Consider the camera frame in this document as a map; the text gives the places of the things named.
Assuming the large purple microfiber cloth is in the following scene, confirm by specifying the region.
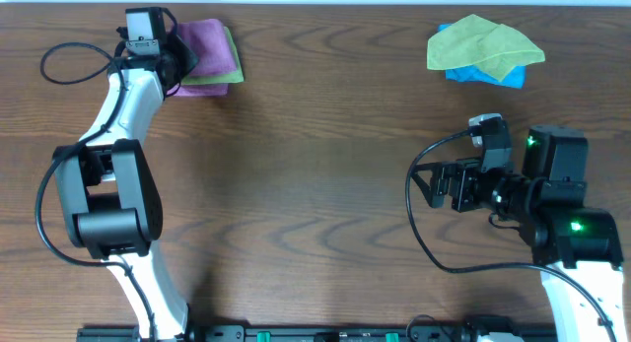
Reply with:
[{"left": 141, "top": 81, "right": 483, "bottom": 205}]
[{"left": 177, "top": 19, "right": 235, "bottom": 76}]

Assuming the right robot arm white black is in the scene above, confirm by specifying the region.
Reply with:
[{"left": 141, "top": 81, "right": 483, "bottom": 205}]
[{"left": 405, "top": 121, "right": 628, "bottom": 341}]

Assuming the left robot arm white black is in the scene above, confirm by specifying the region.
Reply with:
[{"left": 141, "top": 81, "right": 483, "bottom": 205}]
[{"left": 44, "top": 34, "right": 197, "bottom": 341}]

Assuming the folded purple cloth left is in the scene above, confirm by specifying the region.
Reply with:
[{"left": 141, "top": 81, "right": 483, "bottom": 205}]
[{"left": 169, "top": 84, "right": 229, "bottom": 98}]

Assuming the folded green cloth left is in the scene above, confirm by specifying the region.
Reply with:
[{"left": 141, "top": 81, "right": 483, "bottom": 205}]
[{"left": 182, "top": 27, "right": 245, "bottom": 86}]

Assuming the blue cloth right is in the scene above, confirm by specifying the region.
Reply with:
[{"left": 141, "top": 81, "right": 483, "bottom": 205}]
[{"left": 427, "top": 18, "right": 531, "bottom": 89}]

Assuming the crumpled green cloth right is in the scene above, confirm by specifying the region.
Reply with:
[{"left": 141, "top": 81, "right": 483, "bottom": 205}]
[{"left": 427, "top": 14, "right": 546, "bottom": 82}]

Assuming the black right camera cable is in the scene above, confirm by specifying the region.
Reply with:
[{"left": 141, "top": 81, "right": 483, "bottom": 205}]
[{"left": 404, "top": 128, "right": 620, "bottom": 342}]

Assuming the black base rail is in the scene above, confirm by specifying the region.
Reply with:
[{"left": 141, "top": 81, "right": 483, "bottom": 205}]
[{"left": 75, "top": 315, "right": 526, "bottom": 342}]

